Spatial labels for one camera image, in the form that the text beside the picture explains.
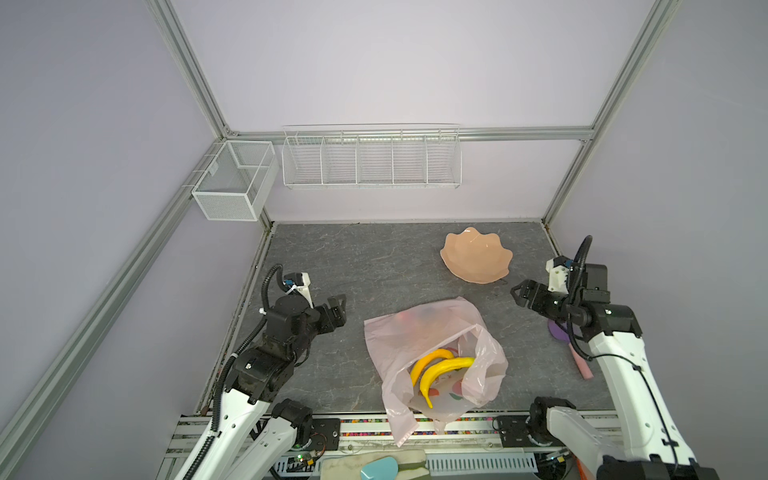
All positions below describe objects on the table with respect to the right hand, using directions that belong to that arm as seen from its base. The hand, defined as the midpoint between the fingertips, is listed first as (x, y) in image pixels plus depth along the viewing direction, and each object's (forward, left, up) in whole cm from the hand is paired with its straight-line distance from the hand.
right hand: (526, 292), depth 77 cm
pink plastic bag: (-9, +34, -10) cm, 36 cm away
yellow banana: (-15, +24, -18) cm, 34 cm away
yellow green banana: (-10, +24, -19) cm, 32 cm away
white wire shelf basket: (+49, +42, +9) cm, 65 cm away
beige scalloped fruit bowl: (+25, +5, -18) cm, 31 cm away
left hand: (-4, +49, +4) cm, 50 cm away
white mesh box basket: (+44, +88, +2) cm, 99 cm away
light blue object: (-36, +37, -18) cm, 54 cm away
